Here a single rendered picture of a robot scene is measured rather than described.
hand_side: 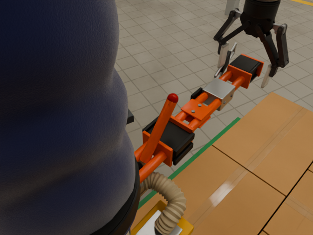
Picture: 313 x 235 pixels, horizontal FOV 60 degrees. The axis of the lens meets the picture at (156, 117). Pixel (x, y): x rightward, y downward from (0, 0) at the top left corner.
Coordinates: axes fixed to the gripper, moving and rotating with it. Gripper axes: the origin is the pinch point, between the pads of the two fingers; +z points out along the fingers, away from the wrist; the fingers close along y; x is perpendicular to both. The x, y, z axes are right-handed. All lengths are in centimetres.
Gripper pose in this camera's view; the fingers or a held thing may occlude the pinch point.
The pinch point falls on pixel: (242, 72)
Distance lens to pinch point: 79.3
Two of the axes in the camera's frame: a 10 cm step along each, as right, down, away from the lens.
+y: 7.3, 4.8, -4.8
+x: 6.8, -5.0, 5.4
